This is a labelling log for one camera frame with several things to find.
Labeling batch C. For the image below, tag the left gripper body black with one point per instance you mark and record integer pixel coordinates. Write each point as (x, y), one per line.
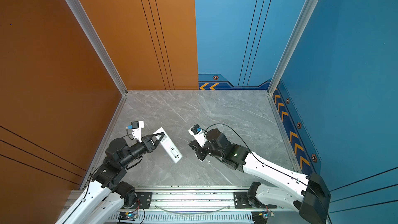
(147, 146)

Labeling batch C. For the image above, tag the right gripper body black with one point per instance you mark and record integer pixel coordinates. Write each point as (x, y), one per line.
(203, 152)

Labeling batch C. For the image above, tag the white remote control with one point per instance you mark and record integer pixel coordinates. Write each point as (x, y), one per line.
(169, 146)

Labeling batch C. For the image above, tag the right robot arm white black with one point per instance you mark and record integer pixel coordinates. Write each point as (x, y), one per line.
(306, 194)

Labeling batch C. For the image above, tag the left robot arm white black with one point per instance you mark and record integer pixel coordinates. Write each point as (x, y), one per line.
(106, 193)

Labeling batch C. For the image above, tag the green circuit board left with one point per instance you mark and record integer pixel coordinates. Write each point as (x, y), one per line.
(127, 216)

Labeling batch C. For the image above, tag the circuit board right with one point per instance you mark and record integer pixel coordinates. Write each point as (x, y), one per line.
(261, 217)

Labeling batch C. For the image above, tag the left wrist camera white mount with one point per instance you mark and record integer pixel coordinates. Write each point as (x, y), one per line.
(134, 130)

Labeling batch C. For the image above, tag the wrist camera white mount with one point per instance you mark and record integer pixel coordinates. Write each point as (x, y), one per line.
(199, 135)
(134, 130)

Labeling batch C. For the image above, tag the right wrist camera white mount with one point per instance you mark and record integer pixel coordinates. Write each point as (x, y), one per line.
(199, 135)

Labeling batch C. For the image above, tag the aluminium rail frame front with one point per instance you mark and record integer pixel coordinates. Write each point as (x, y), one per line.
(197, 200)

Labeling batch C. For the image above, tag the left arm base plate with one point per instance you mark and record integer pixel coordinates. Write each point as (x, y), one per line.
(138, 200)

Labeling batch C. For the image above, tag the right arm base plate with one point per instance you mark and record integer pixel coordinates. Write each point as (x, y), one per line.
(245, 200)

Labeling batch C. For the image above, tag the left aluminium corner post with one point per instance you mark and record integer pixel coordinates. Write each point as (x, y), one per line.
(85, 23)

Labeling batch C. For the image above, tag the aluminium corner post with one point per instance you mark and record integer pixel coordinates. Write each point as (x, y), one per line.
(85, 23)
(300, 25)

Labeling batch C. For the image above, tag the right aluminium corner post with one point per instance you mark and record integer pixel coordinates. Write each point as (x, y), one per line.
(300, 25)

